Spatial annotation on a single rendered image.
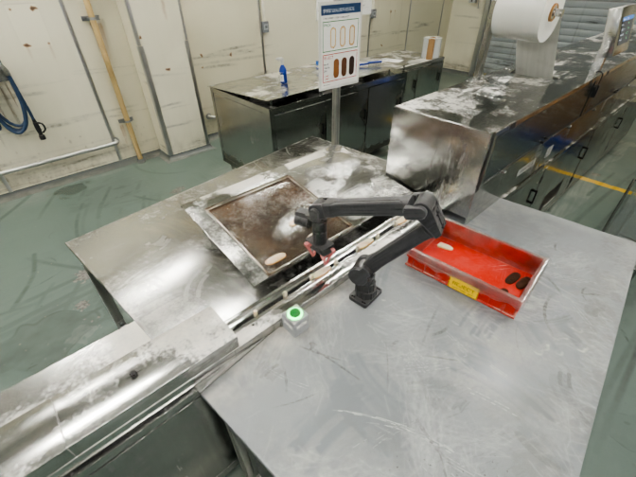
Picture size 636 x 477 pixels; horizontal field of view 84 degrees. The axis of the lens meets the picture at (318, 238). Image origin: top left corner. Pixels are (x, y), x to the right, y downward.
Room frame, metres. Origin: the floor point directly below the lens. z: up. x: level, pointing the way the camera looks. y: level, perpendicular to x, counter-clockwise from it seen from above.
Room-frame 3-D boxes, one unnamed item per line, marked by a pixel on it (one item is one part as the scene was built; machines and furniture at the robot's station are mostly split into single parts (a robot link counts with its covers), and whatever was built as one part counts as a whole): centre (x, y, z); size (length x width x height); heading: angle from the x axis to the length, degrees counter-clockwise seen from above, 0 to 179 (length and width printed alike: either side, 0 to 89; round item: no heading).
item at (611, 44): (2.51, -1.89, 1.48); 0.34 x 0.12 x 0.38; 132
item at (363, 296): (0.98, -0.19, 0.86); 0.12 x 0.09 x 0.08; 138
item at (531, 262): (1.12, -0.66, 0.87); 0.49 x 0.34 x 0.10; 47
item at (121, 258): (1.63, 0.21, 0.41); 1.80 x 1.16 x 0.82; 138
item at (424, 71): (5.62, -1.17, 0.40); 1.30 x 0.85 x 0.80; 132
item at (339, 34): (2.33, -0.15, 1.50); 0.33 x 0.01 x 0.45; 129
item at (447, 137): (3.11, -2.22, 1.06); 4.40 x 0.55 x 0.48; 132
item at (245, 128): (3.95, 0.02, 0.51); 1.93 x 1.05 x 1.02; 132
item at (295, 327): (0.83, 0.09, 0.84); 0.08 x 0.08 x 0.11; 42
